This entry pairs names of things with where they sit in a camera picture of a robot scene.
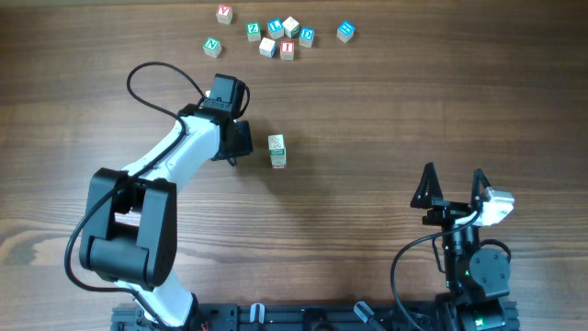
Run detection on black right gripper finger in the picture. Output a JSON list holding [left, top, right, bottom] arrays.
[[410, 162, 444, 209], [470, 168, 491, 207]]

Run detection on blue X wooden block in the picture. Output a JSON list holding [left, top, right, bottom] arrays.
[[268, 134, 286, 155]]

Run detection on green sided wooden block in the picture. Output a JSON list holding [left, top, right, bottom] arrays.
[[269, 149, 287, 166]]

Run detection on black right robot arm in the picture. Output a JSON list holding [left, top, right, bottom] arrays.
[[411, 163, 515, 330]]

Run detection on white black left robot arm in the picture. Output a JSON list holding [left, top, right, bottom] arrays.
[[72, 74, 253, 330]]

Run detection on green N wooden block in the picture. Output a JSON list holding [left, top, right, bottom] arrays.
[[203, 37, 222, 58]]

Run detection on blue sided white block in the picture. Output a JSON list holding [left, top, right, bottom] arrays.
[[258, 38, 277, 58]]

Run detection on red I wooden block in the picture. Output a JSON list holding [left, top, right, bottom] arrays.
[[280, 41, 295, 61]]

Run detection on green Z wooden block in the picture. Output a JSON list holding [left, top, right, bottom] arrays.
[[246, 22, 262, 42]]

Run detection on blue L wooden block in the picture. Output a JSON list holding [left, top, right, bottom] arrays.
[[267, 18, 285, 40]]

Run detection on plain top wooden block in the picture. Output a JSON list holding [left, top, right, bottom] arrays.
[[283, 17, 300, 39]]

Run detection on blue D wooden block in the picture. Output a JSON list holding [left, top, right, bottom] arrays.
[[299, 27, 315, 48]]

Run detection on red Y wooden block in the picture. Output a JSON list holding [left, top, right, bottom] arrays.
[[216, 4, 233, 25]]

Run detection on blue lone wooden block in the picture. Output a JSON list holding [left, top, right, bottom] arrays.
[[336, 21, 355, 42]]

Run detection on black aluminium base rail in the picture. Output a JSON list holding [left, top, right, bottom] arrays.
[[109, 300, 521, 331]]

